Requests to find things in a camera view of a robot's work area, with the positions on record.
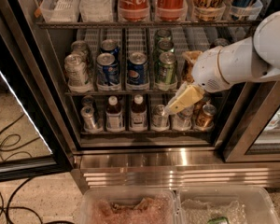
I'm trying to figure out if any green soda can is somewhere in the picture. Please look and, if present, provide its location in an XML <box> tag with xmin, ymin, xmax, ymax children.
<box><xmin>154</xmin><ymin>29</ymin><xmax>172</xmax><ymax>45</ymax></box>
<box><xmin>155</xmin><ymin>52</ymin><xmax>177</xmax><ymax>85</ymax></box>
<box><xmin>154</xmin><ymin>39</ymin><xmax>175</xmax><ymax>60</ymax></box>

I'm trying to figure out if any black floor cable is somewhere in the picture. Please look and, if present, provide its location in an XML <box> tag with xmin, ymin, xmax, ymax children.
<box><xmin>0</xmin><ymin>93</ymin><xmax>75</xmax><ymax>224</ymax></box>

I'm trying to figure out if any clear bubble wrap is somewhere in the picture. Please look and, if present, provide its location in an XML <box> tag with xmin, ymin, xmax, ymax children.
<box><xmin>181</xmin><ymin>199</ymin><xmax>248</xmax><ymax>224</ymax></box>

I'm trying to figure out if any right brown drink bottle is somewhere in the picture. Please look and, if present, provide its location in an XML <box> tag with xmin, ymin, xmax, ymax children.
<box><xmin>130</xmin><ymin>94</ymin><xmax>147</xmax><ymax>131</ymax></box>

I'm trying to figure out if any pink bubble wrap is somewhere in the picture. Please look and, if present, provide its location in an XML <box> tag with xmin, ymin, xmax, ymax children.
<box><xmin>90</xmin><ymin>197</ymin><xmax>173</xmax><ymax>224</ymax></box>

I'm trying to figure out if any front silver slim can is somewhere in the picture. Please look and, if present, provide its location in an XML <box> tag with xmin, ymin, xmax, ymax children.
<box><xmin>80</xmin><ymin>106</ymin><xmax>99</xmax><ymax>130</ymax></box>

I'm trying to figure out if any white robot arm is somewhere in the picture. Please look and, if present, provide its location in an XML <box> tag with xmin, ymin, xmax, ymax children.
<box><xmin>165</xmin><ymin>11</ymin><xmax>280</xmax><ymax>115</ymax></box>

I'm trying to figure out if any clear water bottle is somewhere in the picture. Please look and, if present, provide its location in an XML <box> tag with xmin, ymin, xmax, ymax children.
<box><xmin>173</xmin><ymin>105</ymin><xmax>194</xmax><ymax>131</ymax></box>

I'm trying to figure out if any gold can shelf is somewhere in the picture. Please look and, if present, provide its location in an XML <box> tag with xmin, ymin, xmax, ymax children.
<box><xmin>195</xmin><ymin>104</ymin><xmax>217</xmax><ymax>128</ymax></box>
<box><xmin>193</xmin><ymin>97</ymin><xmax>211</xmax><ymax>116</ymax></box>

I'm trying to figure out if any brown drink bottle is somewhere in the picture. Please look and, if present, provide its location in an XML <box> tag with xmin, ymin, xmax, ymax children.
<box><xmin>105</xmin><ymin>96</ymin><xmax>123</xmax><ymax>131</ymax></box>
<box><xmin>130</xmin><ymin>94</ymin><xmax>147</xmax><ymax>131</ymax></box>

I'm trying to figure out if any green can in bin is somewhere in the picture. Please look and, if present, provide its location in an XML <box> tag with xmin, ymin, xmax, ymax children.
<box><xmin>207</xmin><ymin>217</ymin><xmax>230</xmax><ymax>224</ymax></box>

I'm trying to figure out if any rear gold can bottom shelf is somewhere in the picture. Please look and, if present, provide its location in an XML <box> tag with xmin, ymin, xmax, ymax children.
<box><xmin>193</xmin><ymin>97</ymin><xmax>211</xmax><ymax>116</ymax></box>

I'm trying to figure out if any right glass fridge door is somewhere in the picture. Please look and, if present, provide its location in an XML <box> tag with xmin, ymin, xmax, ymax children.
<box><xmin>214</xmin><ymin>0</ymin><xmax>280</xmax><ymax>163</ymax></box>

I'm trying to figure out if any front blue pepsi can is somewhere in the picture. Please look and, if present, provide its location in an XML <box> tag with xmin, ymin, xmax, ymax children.
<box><xmin>127</xmin><ymin>51</ymin><xmax>148</xmax><ymax>85</ymax></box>

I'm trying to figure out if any rear white soda can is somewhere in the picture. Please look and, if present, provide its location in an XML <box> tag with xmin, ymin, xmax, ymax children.
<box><xmin>71</xmin><ymin>40</ymin><xmax>91</xmax><ymax>65</ymax></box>

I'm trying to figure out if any left brown drink bottle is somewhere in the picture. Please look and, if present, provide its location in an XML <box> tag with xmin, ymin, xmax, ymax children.
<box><xmin>105</xmin><ymin>96</ymin><xmax>123</xmax><ymax>131</ymax></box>

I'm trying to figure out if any silver slim can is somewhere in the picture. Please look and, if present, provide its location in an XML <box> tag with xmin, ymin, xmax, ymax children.
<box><xmin>81</xmin><ymin>95</ymin><xmax>94</xmax><ymax>106</ymax></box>
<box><xmin>80</xmin><ymin>106</ymin><xmax>99</xmax><ymax>130</ymax></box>

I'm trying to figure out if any empty clear tray top shelf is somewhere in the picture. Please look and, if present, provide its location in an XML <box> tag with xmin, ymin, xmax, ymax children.
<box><xmin>40</xmin><ymin>0</ymin><xmax>80</xmax><ymax>22</ymax></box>

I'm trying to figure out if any blue white soda can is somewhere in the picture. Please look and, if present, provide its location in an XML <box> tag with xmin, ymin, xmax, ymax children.
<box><xmin>96</xmin><ymin>53</ymin><xmax>119</xmax><ymax>86</ymax></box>

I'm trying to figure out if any front gold can bottom shelf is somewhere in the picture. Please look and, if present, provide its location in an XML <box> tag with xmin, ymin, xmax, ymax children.
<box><xmin>195</xmin><ymin>104</ymin><xmax>217</xmax><ymax>128</ymax></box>

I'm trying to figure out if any right clear plastic bin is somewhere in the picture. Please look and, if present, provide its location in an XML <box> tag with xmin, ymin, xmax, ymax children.
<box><xmin>176</xmin><ymin>185</ymin><xmax>280</xmax><ymax>224</ymax></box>

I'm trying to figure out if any front white soda can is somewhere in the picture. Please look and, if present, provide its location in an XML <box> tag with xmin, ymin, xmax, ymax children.
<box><xmin>64</xmin><ymin>54</ymin><xmax>90</xmax><ymax>87</ymax></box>

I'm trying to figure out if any left clear plastic bin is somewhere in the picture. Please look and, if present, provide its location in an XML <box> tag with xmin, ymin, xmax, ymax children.
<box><xmin>79</xmin><ymin>186</ymin><xmax>177</xmax><ymax>224</ymax></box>

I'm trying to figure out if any tall coca-cola can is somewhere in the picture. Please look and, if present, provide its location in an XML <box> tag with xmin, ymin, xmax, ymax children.
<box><xmin>119</xmin><ymin>0</ymin><xmax>148</xmax><ymax>21</ymax></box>
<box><xmin>156</xmin><ymin>0</ymin><xmax>184</xmax><ymax>21</ymax></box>

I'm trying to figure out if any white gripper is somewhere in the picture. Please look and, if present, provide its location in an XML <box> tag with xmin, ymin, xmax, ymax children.
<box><xmin>165</xmin><ymin>46</ymin><xmax>231</xmax><ymax>114</ymax></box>

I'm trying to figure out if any right tall coca-cola can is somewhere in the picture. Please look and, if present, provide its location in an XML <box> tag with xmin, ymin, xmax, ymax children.
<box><xmin>156</xmin><ymin>0</ymin><xmax>184</xmax><ymax>21</ymax></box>

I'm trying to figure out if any rear red cola can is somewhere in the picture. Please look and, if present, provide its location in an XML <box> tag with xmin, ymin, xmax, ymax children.
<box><xmin>210</xmin><ymin>38</ymin><xmax>230</xmax><ymax>49</ymax></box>

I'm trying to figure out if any rear blue soda can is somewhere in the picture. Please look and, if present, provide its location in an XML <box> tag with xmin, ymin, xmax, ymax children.
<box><xmin>100</xmin><ymin>39</ymin><xmax>119</xmax><ymax>59</ymax></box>

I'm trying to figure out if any silver can bottom shelf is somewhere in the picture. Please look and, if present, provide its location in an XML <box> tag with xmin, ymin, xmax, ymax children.
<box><xmin>152</xmin><ymin>105</ymin><xmax>169</xmax><ymax>129</ymax></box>

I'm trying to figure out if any stainless steel fridge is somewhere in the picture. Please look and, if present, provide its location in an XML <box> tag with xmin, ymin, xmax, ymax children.
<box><xmin>0</xmin><ymin>0</ymin><xmax>280</xmax><ymax>195</ymax></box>

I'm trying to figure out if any clear plastic bin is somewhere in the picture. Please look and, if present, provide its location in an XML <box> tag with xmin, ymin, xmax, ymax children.
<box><xmin>176</xmin><ymin>185</ymin><xmax>280</xmax><ymax>224</ymax></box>
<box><xmin>79</xmin><ymin>186</ymin><xmax>177</xmax><ymax>224</ymax></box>

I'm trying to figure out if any tall blue gold can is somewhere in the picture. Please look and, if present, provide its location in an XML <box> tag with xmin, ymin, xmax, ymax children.
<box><xmin>231</xmin><ymin>0</ymin><xmax>256</xmax><ymax>21</ymax></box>

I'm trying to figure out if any left tall coca-cola can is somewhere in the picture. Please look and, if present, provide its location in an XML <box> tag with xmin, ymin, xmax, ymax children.
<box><xmin>119</xmin><ymin>0</ymin><xmax>148</xmax><ymax>21</ymax></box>

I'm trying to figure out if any open glass fridge door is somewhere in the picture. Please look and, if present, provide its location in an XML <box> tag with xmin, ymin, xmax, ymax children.
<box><xmin>0</xmin><ymin>8</ymin><xmax>72</xmax><ymax>182</ymax></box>

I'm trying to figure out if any rear silver slim can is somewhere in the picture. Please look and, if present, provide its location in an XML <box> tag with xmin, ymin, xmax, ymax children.
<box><xmin>81</xmin><ymin>95</ymin><xmax>94</xmax><ymax>106</ymax></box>

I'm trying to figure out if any gold soda can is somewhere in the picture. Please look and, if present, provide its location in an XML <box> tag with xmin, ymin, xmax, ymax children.
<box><xmin>181</xmin><ymin>61</ymin><xmax>194</xmax><ymax>83</ymax></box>

